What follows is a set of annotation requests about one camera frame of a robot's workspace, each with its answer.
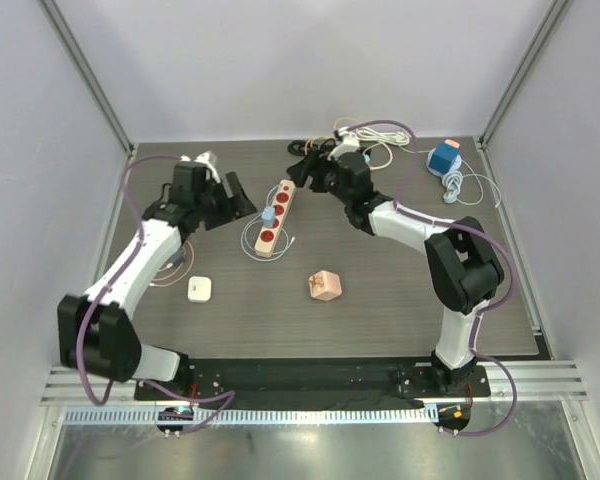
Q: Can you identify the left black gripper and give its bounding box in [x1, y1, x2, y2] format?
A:
[195, 172, 257, 230]

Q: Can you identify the light blue charger plug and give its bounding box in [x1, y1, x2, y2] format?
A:
[260, 205, 276, 228]

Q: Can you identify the orange usb cable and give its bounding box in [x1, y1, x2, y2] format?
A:
[304, 117, 361, 156]

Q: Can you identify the beige red power strip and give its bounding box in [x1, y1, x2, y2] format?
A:
[254, 180, 296, 261]

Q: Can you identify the light blue usb cable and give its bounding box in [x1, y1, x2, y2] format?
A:
[239, 184, 297, 262]

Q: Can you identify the white charger plug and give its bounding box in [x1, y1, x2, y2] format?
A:
[187, 276, 212, 303]

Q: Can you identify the pink usb cable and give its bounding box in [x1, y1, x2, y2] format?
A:
[149, 239, 196, 289]

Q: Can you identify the white power cord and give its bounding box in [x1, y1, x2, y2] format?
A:
[354, 125, 411, 171]

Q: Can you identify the pink cube socket adapter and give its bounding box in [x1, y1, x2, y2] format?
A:
[308, 270, 342, 302]

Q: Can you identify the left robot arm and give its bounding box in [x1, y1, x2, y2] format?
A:
[57, 151, 256, 405]

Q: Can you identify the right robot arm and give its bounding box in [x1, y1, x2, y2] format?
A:
[287, 152, 504, 396]

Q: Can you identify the blue cube socket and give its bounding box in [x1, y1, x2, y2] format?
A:
[426, 144, 461, 177]

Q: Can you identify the black power cord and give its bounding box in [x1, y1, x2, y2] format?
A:
[285, 137, 339, 166]

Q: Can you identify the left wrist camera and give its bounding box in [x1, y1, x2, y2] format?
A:
[179, 151, 221, 183]

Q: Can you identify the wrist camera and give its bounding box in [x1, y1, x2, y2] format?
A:
[328, 127, 360, 160]
[179, 151, 221, 183]

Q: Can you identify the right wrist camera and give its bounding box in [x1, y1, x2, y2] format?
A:
[328, 127, 360, 160]

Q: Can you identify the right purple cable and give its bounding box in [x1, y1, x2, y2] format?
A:
[337, 118, 520, 437]

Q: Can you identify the purple cable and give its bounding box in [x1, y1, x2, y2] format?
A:
[77, 154, 237, 435]
[337, 118, 520, 437]

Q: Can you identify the light blue bundled cord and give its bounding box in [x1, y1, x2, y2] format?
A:
[440, 169, 465, 205]

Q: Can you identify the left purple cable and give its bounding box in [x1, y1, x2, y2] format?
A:
[77, 154, 237, 435]

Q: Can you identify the left aluminium frame post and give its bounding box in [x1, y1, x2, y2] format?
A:
[37, 0, 134, 157]

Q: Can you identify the aluminium frame post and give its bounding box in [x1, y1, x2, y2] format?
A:
[477, 0, 573, 150]
[37, 0, 134, 157]

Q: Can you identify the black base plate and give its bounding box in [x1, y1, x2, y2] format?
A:
[164, 357, 492, 412]

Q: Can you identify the white slotted cable duct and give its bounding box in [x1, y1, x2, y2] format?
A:
[63, 404, 439, 427]

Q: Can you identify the right aluminium frame post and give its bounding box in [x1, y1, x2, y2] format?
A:
[477, 0, 573, 150]

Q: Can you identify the aluminium frame rail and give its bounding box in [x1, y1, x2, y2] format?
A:
[39, 360, 588, 406]

